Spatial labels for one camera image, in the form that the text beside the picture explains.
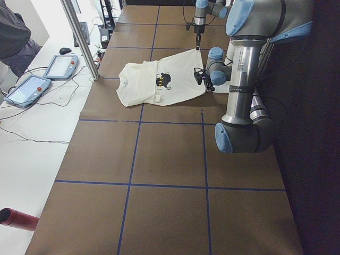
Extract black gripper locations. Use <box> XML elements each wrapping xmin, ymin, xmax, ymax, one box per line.
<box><xmin>193</xmin><ymin>23</ymin><xmax>205</xmax><ymax>50</ymax></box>
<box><xmin>203</xmin><ymin>76</ymin><xmax>215</xmax><ymax>92</ymax></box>

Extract cream long-sleeve cat shirt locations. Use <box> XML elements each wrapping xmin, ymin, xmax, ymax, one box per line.
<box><xmin>116</xmin><ymin>49</ymin><xmax>206</xmax><ymax>107</ymax></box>

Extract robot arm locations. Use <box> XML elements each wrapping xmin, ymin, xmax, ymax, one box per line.
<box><xmin>193</xmin><ymin>0</ymin><xmax>228</xmax><ymax>50</ymax></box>
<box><xmin>207</xmin><ymin>1</ymin><xmax>315</xmax><ymax>153</ymax></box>

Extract person in dark clothes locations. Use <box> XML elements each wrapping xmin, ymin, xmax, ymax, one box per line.
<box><xmin>1</xmin><ymin>1</ymin><xmax>41</xmax><ymax>77</ymax></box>

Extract blue tape grid lines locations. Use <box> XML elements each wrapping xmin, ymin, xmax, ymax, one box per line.
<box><xmin>54</xmin><ymin>5</ymin><xmax>287</xmax><ymax>255</ymax></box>

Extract black box on desk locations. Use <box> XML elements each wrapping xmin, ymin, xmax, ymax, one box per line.
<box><xmin>99</xmin><ymin>28</ymin><xmax>110</xmax><ymax>49</ymax></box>

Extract black keyboard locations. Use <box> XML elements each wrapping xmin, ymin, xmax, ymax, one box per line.
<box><xmin>73</xmin><ymin>21</ymin><xmax>90</xmax><ymax>47</ymax></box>

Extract black computer mouse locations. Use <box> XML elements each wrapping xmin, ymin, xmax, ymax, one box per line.
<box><xmin>59</xmin><ymin>47</ymin><xmax>72</xmax><ymax>55</ymax></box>

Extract far teach pendant tablet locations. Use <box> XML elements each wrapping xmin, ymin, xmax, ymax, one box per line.
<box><xmin>43</xmin><ymin>55</ymin><xmax>79</xmax><ymax>80</ymax></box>

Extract teach pendant tablet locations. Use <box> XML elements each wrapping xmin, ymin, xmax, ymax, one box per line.
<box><xmin>43</xmin><ymin>55</ymin><xmax>79</xmax><ymax>80</ymax></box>
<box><xmin>4</xmin><ymin>75</ymin><xmax>52</xmax><ymax>108</ymax></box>

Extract near teach pendant tablet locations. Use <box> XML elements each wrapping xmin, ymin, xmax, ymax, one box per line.
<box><xmin>4</xmin><ymin>75</ymin><xmax>52</xmax><ymax>108</ymax></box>

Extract red cylinder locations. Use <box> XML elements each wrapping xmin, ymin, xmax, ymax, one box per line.
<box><xmin>1</xmin><ymin>208</ymin><xmax>39</xmax><ymax>231</ymax></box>

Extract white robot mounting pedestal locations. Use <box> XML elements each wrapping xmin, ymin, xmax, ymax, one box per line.
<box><xmin>213</xmin><ymin>81</ymin><xmax>230</xmax><ymax>94</ymax></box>

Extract aluminium frame post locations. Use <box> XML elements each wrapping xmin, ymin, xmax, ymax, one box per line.
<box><xmin>61</xmin><ymin>0</ymin><xmax>100</xmax><ymax>81</ymax></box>

